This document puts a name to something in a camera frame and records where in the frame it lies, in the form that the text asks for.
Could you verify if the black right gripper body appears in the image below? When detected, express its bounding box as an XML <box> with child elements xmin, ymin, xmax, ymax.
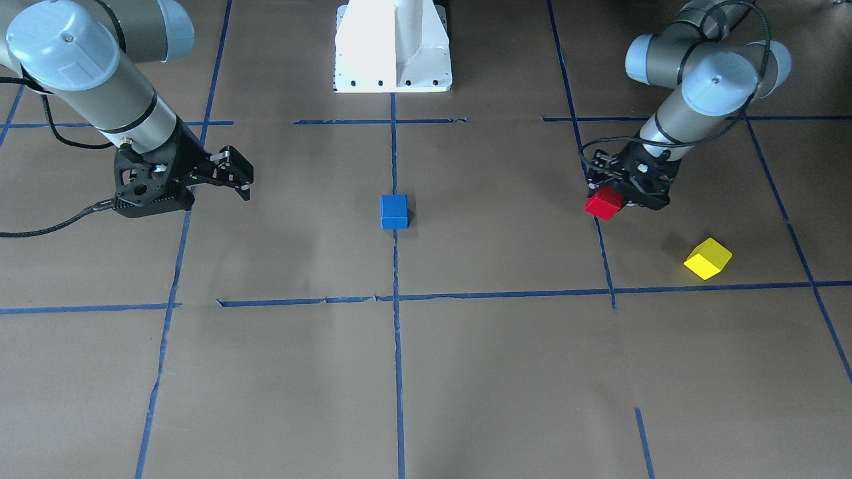
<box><xmin>113</xmin><ymin>119</ymin><xmax>217</xmax><ymax>218</ymax></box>

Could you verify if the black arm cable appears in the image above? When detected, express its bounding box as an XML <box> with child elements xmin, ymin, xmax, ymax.
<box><xmin>0</xmin><ymin>0</ymin><xmax>127</xmax><ymax>239</ymax></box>
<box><xmin>578</xmin><ymin>0</ymin><xmax>773</xmax><ymax>175</ymax></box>

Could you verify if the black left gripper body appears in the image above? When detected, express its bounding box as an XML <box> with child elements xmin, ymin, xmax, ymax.
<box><xmin>588</xmin><ymin>142</ymin><xmax>681</xmax><ymax>210</ymax></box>

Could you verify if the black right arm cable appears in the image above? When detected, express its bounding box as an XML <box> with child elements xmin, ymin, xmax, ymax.
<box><xmin>0</xmin><ymin>0</ymin><xmax>127</xmax><ymax>239</ymax></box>

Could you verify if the white metal camera stand base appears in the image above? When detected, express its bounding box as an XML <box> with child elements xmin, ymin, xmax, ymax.
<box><xmin>333</xmin><ymin>1</ymin><xmax>453</xmax><ymax>94</ymax></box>

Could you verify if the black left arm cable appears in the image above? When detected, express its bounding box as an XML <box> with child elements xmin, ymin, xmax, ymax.
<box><xmin>578</xmin><ymin>0</ymin><xmax>773</xmax><ymax>175</ymax></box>

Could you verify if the blue wooden cube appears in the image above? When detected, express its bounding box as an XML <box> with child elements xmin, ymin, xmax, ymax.
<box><xmin>379</xmin><ymin>194</ymin><xmax>409</xmax><ymax>230</ymax></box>

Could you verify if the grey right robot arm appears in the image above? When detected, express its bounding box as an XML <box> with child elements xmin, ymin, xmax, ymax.
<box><xmin>2</xmin><ymin>1</ymin><xmax>254</xmax><ymax>218</ymax></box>

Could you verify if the yellow wooden cube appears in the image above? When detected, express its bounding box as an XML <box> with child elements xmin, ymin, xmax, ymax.
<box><xmin>684</xmin><ymin>238</ymin><xmax>733</xmax><ymax>280</ymax></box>

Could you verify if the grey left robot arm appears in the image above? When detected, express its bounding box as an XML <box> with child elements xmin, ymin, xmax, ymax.
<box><xmin>581</xmin><ymin>1</ymin><xmax>792</xmax><ymax>220</ymax></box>

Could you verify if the red wooden cube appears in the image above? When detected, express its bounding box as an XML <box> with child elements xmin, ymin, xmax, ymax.
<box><xmin>584</xmin><ymin>185</ymin><xmax>626</xmax><ymax>221</ymax></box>

